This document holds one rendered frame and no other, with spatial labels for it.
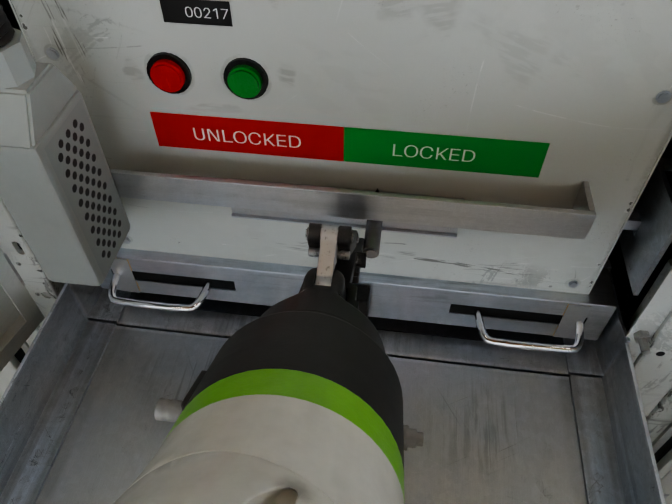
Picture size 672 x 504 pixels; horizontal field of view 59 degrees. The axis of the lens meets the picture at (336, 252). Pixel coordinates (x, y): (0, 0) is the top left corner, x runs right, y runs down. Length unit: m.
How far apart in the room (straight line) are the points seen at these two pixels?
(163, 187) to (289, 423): 0.35
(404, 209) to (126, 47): 0.24
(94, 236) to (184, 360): 0.21
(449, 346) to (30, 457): 0.42
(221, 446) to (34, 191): 0.31
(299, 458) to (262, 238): 0.43
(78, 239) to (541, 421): 0.45
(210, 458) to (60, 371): 0.51
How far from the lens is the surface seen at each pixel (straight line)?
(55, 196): 0.46
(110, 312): 0.71
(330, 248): 0.33
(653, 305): 0.59
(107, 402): 0.65
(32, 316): 0.73
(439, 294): 0.60
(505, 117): 0.47
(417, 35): 0.43
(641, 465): 0.59
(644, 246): 0.56
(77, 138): 0.47
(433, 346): 0.65
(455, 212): 0.48
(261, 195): 0.49
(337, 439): 0.19
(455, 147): 0.49
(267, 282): 0.62
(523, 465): 0.61
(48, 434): 0.65
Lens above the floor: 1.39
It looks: 48 degrees down
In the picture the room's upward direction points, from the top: straight up
